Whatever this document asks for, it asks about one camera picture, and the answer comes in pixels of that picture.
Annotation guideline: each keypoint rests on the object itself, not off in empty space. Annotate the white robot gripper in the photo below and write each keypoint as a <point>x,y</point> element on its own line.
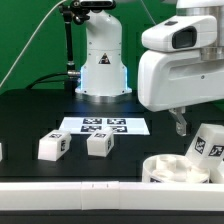
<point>172,72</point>

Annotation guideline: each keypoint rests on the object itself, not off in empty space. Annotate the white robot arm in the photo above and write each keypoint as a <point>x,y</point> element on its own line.
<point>103,74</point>

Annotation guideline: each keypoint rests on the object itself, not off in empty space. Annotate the white marker sheet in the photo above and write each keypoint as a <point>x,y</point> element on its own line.
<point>121,126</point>

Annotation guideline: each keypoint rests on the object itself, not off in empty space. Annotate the white L-shaped fence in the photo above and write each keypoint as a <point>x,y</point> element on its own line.
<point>114,195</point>

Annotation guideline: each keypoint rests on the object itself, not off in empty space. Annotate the white block at left edge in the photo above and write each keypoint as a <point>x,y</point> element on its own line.
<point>1,152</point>

